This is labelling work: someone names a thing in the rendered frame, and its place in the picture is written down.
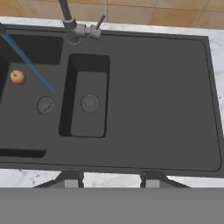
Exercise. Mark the peach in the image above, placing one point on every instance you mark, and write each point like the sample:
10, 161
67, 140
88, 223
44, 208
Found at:
18, 77

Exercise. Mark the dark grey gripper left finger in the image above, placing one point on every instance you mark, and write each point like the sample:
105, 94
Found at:
70, 179

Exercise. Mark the dark grey kitchen sink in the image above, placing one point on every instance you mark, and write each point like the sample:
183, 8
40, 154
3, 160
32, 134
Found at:
151, 102

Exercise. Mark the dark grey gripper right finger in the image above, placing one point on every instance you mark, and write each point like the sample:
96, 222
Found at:
151, 179

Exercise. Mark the grey sink faucet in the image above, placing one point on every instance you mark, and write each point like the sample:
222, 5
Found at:
76, 30

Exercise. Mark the blue water stream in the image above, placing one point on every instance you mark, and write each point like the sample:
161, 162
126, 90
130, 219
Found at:
30, 64

